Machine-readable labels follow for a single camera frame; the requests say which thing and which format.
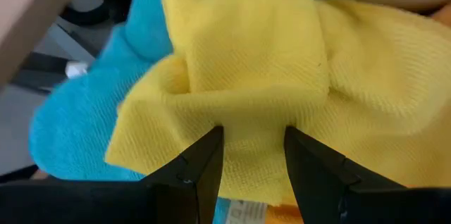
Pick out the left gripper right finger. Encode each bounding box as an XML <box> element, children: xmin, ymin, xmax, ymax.
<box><xmin>283</xmin><ymin>125</ymin><xmax>451</xmax><ymax>224</ymax></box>

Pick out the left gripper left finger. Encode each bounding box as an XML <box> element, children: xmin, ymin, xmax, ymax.
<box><xmin>0</xmin><ymin>125</ymin><xmax>225</xmax><ymax>224</ymax></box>

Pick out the blue microfiber towel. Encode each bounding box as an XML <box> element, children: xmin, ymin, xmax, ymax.
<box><xmin>28</xmin><ymin>0</ymin><xmax>268</xmax><ymax>224</ymax></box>

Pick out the yellow microfiber towel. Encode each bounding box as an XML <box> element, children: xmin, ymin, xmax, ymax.
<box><xmin>104</xmin><ymin>0</ymin><xmax>451</xmax><ymax>207</ymax></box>

